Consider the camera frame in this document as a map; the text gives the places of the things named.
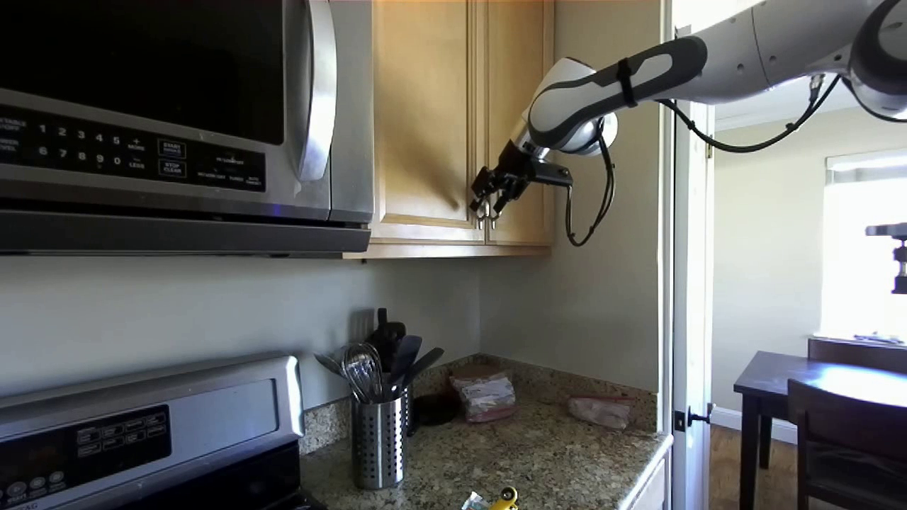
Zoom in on wide wooden cabinet door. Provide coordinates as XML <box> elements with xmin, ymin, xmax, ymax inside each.
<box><xmin>485</xmin><ymin>0</ymin><xmax>557</xmax><ymax>253</ymax></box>

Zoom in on clear plastic bread bag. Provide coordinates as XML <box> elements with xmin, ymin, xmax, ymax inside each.
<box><xmin>444</xmin><ymin>359</ymin><xmax>520</xmax><ymax>429</ymax></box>

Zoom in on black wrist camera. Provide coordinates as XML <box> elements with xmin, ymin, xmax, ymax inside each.
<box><xmin>531</xmin><ymin>161</ymin><xmax>574</xmax><ymax>189</ymax></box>

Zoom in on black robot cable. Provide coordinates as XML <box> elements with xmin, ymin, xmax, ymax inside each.
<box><xmin>561</xmin><ymin>70</ymin><xmax>907</xmax><ymax>250</ymax></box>

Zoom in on bright window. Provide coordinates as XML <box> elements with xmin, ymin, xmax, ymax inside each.
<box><xmin>819</xmin><ymin>147</ymin><xmax>907</xmax><ymax>347</ymax></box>

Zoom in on grey metal kitchen utensils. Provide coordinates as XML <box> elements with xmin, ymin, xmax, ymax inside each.
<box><xmin>310</xmin><ymin>341</ymin><xmax>388</xmax><ymax>405</ymax></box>

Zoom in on dark wooden chair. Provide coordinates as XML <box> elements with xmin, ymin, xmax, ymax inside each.
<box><xmin>784</xmin><ymin>378</ymin><xmax>907</xmax><ymax>510</ymax></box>
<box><xmin>804</xmin><ymin>332</ymin><xmax>907</xmax><ymax>378</ymax></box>

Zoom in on perforated steel utensil holder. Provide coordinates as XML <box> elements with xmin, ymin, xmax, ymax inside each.
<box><xmin>347</xmin><ymin>390</ymin><xmax>408</xmax><ymax>494</ymax></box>

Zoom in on dark kitchen utensils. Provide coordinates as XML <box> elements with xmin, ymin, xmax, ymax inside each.
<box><xmin>364</xmin><ymin>305</ymin><xmax>448</xmax><ymax>398</ymax></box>

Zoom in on white door frame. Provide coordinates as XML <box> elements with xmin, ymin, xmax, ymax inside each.
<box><xmin>660</xmin><ymin>0</ymin><xmax>719</xmax><ymax>510</ymax></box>

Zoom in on stainless steel microwave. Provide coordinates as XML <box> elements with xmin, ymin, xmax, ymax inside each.
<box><xmin>0</xmin><ymin>0</ymin><xmax>376</xmax><ymax>262</ymax></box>

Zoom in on stainless steel black stove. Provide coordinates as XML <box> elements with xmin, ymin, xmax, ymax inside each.
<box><xmin>0</xmin><ymin>352</ymin><xmax>330</xmax><ymax>510</ymax></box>

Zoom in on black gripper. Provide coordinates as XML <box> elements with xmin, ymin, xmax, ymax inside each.
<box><xmin>468</xmin><ymin>138</ymin><xmax>551</xmax><ymax>225</ymax></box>

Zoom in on narrow wooden cabinet door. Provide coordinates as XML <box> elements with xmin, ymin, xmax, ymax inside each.
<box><xmin>370</xmin><ymin>0</ymin><xmax>489</xmax><ymax>233</ymax></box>

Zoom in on dark wooden table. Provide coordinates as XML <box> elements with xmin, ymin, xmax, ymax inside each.
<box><xmin>730</xmin><ymin>349</ymin><xmax>907</xmax><ymax>510</ymax></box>

